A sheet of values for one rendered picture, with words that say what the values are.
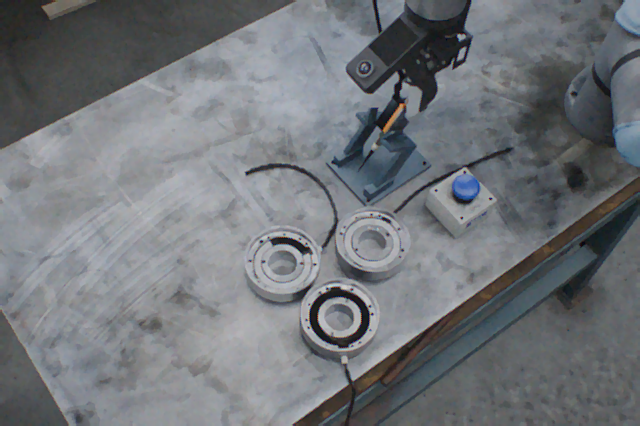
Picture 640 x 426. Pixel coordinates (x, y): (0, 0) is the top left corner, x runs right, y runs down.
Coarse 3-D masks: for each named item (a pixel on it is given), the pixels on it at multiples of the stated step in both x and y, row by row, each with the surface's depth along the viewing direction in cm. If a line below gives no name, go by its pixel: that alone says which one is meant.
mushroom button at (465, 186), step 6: (456, 180) 115; (462, 180) 115; (468, 180) 115; (474, 180) 115; (456, 186) 114; (462, 186) 114; (468, 186) 114; (474, 186) 114; (480, 186) 115; (456, 192) 114; (462, 192) 114; (468, 192) 114; (474, 192) 114; (462, 198) 114; (468, 198) 114
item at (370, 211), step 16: (368, 208) 116; (368, 224) 116; (400, 224) 115; (336, 240) 113; (352, 240) 114; (384, 240) 115; (400, 240) 115; (368, 256) 113; (384, 256) 113; (400, 256) 114; (352, 272) 113; (368, 272) 111; (384, 272) 111
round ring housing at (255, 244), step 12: (276, 228) 113; (288, 228) 114; (252, 240) 112; (264, 240) 114; (300, 240) 114; (312, 240) 113; (252, 252) 113; (276, 252) 113; (288, 252) 113; (252, 264) 112; (264, 264) 112; (300, 264) 113; (312, 264) 112; (252, 276) 109; (276, 276) 111; (288, 276) 111; (312, 276) 111; (252, 288) 111; (264, 288) 109; (300, 288) 109; (276, 300) 110; (288, 300) 110
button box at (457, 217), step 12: (444, 180) 118; (432, 192) 117; (444, 192) 117; (480, 192) 117; (432, 204) 119; (444, 204) 116; (456, 204) 116; (468, 204) 116; (480, 204) 116; (492, 204) 117; (444, 216) 118; (456, 216) 115; (468, 216) 115; (480, 216) 118; (456, 228) 116; (468, 228) 118
